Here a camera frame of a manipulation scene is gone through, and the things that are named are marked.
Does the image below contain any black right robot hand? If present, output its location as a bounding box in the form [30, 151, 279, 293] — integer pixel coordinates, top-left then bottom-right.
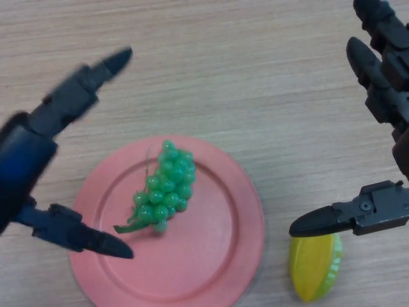
[289, 0, 409, 238]

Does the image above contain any yellow green starfruit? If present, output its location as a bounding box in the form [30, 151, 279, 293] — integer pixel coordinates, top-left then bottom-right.
[289, 233, 343, 303]

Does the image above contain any pink round plate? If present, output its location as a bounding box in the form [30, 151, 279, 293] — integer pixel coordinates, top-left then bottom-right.
[69, 136, 266, 304]

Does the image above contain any green plastic grape bunch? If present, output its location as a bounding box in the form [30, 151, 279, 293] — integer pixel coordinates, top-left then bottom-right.
[113, 139, 196, 236]

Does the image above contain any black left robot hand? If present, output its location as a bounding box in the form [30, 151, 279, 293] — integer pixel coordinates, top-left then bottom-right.
[0, 46, 134, 260]

